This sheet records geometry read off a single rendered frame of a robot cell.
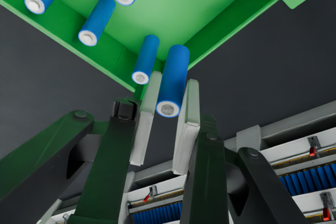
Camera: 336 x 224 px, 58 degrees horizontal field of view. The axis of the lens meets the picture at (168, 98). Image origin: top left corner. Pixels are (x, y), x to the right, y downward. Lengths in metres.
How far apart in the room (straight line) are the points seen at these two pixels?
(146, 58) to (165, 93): 0.11
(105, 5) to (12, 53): 0.91
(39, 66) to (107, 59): 0.86
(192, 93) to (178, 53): 0.07
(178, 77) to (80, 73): 0.93
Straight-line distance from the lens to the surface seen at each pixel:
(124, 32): 0.35
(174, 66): 0.23
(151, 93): 0.17
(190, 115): 0.15
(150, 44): 0.33
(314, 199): 0.98
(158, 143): 1.34
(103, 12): 0.31
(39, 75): 1.23
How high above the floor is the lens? 0.76
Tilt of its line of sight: 43 degrees down
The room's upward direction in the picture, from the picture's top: 168 degrees counter-clockwise
